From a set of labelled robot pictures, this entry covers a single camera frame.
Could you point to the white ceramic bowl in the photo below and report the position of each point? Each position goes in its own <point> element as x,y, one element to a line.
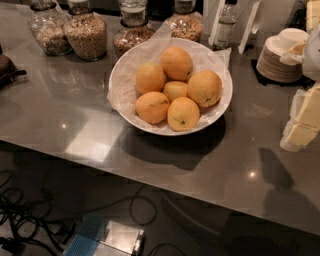
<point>220,106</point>

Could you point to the dark brown object left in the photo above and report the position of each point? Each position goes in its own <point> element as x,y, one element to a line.
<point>8,70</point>

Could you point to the orange at bowl top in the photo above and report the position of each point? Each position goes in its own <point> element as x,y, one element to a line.
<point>176,63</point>

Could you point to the glass jar far left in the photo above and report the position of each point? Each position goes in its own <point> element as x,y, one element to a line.
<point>47,27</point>

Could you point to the glass jar of granola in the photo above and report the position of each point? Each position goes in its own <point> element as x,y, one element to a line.
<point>134,26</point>

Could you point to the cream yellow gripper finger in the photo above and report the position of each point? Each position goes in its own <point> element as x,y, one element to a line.
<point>304,123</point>

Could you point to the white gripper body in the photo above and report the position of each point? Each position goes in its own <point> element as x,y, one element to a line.
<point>313,55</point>

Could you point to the white cup on saucers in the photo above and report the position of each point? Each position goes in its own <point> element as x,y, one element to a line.
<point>285,39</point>

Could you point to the glass jar behind bowl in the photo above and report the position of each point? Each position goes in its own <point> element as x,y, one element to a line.
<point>186,22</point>

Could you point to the white paper bowl liner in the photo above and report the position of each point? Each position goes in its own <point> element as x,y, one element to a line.
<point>124,87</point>

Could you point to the black tray under saucers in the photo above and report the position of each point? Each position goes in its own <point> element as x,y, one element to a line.
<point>303,82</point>

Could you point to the blue and silver box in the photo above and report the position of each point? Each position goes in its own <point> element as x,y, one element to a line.
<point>99,236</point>

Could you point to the stack of white saucers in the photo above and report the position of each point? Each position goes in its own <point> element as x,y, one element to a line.
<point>270,66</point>

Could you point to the glass jar of grains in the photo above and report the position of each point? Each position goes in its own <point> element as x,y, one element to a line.
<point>85,31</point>

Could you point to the orange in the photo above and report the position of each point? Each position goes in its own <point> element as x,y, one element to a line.
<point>205,88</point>
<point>150,77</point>
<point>183,114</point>
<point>175,89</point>
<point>152,107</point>
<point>176,63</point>

